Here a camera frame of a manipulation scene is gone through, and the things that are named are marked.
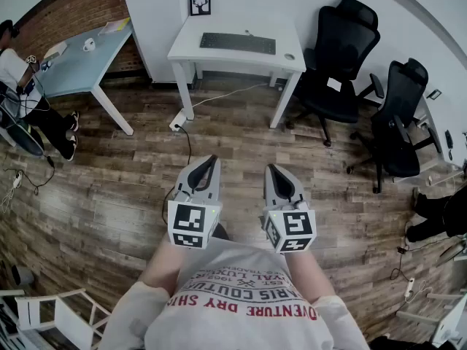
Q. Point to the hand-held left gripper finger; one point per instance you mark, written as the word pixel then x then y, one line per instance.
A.
pixel 216 181
pixel 186 182

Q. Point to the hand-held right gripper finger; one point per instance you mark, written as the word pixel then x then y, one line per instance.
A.
pixel 293 191
pixel 269 191

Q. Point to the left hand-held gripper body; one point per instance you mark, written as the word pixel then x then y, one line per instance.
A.
pixel 188 221

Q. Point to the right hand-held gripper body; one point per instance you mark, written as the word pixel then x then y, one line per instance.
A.
pixel 293 228

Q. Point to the black keyboard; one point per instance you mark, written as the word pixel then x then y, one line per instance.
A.
pixel 237 43

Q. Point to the person's right forearm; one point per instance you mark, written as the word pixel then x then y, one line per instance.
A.
pixel 310 275

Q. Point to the person's left forearm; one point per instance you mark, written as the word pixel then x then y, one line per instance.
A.
pixel 160 268

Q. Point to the person's dark shoe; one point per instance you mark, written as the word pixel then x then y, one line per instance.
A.
pixel 220 232

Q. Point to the white power strip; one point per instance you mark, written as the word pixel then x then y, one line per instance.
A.
pixel 178 120
pixel 410 287
pixel 17 180

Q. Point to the person's white printed shirt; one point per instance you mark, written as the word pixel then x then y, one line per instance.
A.
pixel 233 323

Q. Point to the black office chair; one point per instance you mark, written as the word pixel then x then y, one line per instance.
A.
pixel 343 49
pixel 401 122

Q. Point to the light blue table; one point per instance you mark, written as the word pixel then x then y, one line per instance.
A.
pixel 84 68

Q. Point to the white side desk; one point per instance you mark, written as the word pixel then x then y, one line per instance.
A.
pixel 452 159

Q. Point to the black handset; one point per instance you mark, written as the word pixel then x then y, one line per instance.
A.
pixel 448 140

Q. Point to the white mug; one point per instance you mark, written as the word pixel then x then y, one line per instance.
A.
pixel 89 45

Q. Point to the green seat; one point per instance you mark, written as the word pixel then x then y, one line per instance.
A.
pixel 23 137

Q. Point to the white folding chair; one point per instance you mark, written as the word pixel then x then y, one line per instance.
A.
pixel 40 310

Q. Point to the yellow and white papers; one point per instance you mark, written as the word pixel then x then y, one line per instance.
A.
pixel 115 26

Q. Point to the grey round container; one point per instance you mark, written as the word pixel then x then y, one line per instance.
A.
pixel 22 275

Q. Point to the black framed deer picture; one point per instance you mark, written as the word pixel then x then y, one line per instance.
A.
pixel 200 3

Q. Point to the white flat box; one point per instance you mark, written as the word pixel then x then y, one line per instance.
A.
pixel 55 50

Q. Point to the wall socket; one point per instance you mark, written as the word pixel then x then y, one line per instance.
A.
pixel 435 95

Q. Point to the white wooden frame furniture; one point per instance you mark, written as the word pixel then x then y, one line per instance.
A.
pixel 448 323

